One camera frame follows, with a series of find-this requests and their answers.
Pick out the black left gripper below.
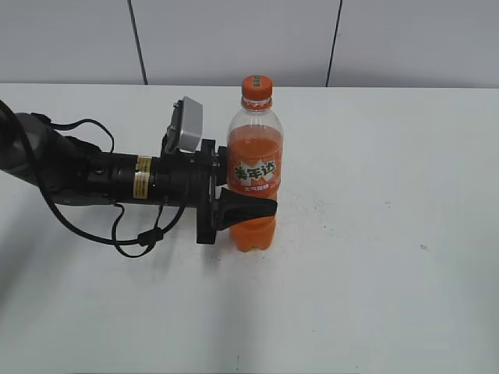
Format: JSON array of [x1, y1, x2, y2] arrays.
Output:
[[193, 139, 278, 245]]

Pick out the orange soda plastic bottle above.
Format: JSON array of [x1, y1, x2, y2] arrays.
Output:
[[227, 98, 284, 252]]

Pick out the orange bottle cap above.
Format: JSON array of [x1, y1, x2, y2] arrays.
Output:
[[242, 75, 273, 101]]

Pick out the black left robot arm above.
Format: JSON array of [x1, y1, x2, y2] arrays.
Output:
[[1, 97, 235, 250]]

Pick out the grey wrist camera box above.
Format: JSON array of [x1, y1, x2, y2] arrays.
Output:
[[161, 97, 203, 157]]

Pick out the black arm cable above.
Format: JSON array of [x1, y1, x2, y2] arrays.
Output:
[[15, 116, 188, 259]]

